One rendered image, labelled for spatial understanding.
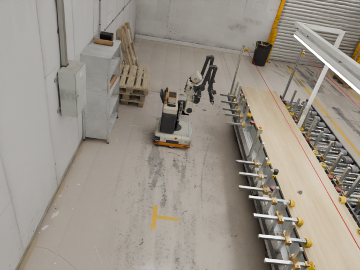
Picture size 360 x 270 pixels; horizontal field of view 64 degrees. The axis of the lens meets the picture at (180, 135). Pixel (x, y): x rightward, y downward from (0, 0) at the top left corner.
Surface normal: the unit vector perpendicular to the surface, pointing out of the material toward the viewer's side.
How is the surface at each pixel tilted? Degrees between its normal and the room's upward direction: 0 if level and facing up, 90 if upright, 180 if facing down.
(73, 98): 90
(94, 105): 90
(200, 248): 0
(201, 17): 90
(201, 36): 90
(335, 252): 0
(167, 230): 0
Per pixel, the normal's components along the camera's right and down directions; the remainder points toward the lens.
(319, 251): 0.15, -0.81
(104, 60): -0.01, 0.56
